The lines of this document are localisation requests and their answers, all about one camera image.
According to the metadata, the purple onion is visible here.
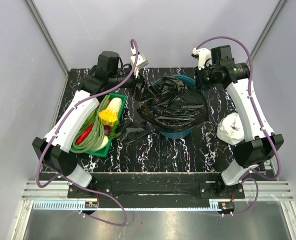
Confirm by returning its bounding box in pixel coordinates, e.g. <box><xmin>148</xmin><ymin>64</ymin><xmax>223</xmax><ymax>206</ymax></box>
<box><xmin>104</xmin><ymin>125</ymin><xmax>112</xmax><ymax>136</ymax></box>

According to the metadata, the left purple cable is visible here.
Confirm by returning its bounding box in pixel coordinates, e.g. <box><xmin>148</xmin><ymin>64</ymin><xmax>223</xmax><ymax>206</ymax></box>
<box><xmin>35</xmin><ymin>38</ymin><xmax>140</xmax><ymax>227</ymax></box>

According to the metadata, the red chili pepper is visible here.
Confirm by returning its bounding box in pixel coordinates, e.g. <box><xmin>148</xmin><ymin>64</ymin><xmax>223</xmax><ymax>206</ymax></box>
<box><xmin>77</xmin><ymin>123</ymin><xmax>94</xmax><ymax>145</ymax></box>

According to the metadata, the purple cable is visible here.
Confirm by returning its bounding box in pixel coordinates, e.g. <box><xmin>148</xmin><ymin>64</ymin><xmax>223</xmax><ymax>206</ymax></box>
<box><xmin>195</xmin><ymin>36</ymin><xmax>281</xmax><ymax>217</ymax></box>
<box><xmin>35</xmin><ymin>38</ymin><xmax>140</xmax><ymax>227</ymax></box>

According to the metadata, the green vegetable basket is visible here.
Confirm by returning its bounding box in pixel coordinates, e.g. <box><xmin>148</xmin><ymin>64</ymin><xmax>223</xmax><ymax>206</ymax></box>
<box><xmin>85</xmin><ymin>93</ymin><xmax>127</xmax><ymax>157</ymax></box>

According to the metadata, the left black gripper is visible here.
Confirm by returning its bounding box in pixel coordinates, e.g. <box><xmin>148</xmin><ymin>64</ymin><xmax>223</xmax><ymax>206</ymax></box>
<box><xmin>109</xmin><ymin>66</ymin><xmax>155</xmax><ymax>102</ymax></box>

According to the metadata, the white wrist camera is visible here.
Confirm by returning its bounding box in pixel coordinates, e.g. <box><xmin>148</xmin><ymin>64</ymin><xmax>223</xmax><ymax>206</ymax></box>
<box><xmin>130</xmin><ymin>54</ymin><xmax>149</xmax><ymax>78</ymax></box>
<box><xmin>191</xmin><ymin>48</ymin><xmax>212</xmax><ymax>70</ymax></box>

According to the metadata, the aluminium frame rail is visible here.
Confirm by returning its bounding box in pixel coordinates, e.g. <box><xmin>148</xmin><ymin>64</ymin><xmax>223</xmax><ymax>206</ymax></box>
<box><xmin>237</xmin><ymin>73</ymin><xmax>294</xmax><ymax>202</ymax></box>

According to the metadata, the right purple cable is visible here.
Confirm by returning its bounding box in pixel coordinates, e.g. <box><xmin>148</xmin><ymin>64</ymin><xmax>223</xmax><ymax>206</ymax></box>
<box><xmin>195</xmin><ymin>36</ymin><xmax>281</xmax><ymax>217</ymax></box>

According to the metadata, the black trash bag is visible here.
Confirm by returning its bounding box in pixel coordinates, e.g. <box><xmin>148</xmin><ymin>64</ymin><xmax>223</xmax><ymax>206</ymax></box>
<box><xmin>117</xmin><ymin>121</ymin><xmax>148</xmax><ymax>145</ymax></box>
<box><xmin>137</xmin><ymin>75</ymin><xmax>209</xmax><ymax>133</ymax></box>

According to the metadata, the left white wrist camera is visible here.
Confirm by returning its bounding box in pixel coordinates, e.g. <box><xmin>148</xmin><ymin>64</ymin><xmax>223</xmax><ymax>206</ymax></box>
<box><xmin>130</xmin><ymin>54</ymin><xmax>149</xmax><ymax>78</ymax></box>

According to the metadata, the teal trash bin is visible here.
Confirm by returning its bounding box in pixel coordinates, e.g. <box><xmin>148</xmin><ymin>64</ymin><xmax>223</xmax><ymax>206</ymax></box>
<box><xmin>147</xmin><ymin>74</ymin><xmax>209</xmax><ymax>139</ymax></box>

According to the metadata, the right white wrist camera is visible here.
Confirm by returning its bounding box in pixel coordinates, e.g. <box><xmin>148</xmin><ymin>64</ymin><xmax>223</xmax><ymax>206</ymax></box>
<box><xmin>191</xmin><ymin>48</ymin><xmax>212</xmax><ymax>70</ymax></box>

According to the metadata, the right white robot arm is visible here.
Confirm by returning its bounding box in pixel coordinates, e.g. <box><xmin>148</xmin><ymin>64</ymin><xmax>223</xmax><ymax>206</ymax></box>
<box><xmin>191</xmin><ymin>45</ymin><xmax>284</xmax><ymax>198</ymax></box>

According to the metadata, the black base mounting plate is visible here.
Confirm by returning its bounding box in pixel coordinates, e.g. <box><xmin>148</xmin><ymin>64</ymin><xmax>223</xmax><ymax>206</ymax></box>
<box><xmin>37</xmin><ymin>171</ymin><xmax>246</xmax><ymax>201</ymax></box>

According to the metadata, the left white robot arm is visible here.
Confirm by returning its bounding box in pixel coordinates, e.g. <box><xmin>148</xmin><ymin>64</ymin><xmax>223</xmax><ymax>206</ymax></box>
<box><xmin>33</xmin><ymin>46</ymin><xmax>142</xmax><ymax>198</ymax></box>

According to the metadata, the yellow white napa cabbage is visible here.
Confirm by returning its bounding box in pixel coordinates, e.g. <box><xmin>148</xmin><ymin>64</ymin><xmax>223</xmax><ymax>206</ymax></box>
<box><xmin>99</xmin><ymin>97</ymin><xmax>122</xmax><ymax>127</ymax></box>

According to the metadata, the white round vegetable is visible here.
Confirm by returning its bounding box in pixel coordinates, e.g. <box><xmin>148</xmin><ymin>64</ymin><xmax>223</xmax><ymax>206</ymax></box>
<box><xmin>95</xmin><ymin>135</ymin><xmax>109</xmax><ymax>152</ymax></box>

